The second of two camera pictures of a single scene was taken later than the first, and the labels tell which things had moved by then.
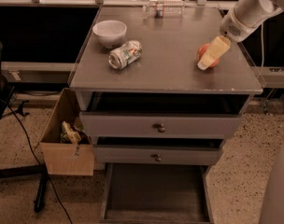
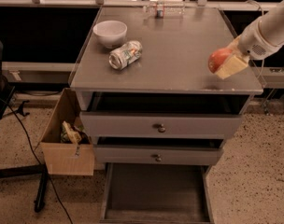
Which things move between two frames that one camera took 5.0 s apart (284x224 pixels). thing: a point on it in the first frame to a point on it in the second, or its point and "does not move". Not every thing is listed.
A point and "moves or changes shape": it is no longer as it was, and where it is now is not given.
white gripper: (232, 27) to (252, 43)
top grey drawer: (163, 115) does not move
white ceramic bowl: (110, 33) does not move
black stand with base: (3, 95) does not move
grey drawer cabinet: (162, 86) does not move
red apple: (201, 52) moves or changes shape
